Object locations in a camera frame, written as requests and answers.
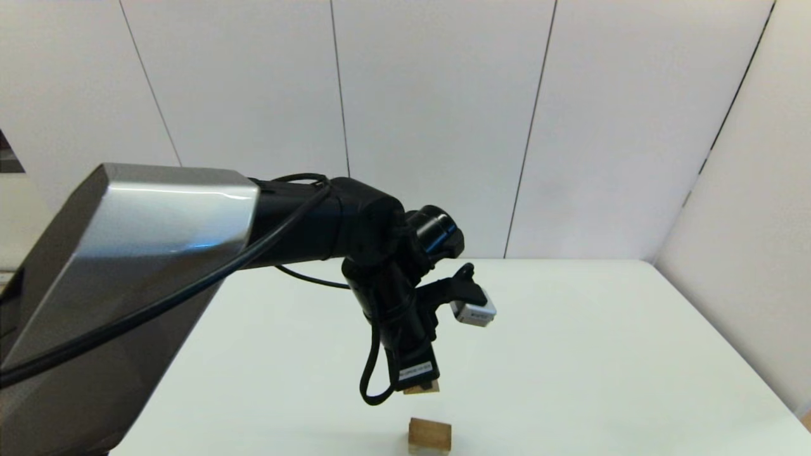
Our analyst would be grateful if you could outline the dark grey wall panel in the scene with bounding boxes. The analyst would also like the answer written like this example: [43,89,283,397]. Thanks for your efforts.
[0,130,25,173]

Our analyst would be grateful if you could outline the rectangular wooden block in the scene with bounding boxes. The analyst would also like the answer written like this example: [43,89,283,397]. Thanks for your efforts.
[409,417,452,439]

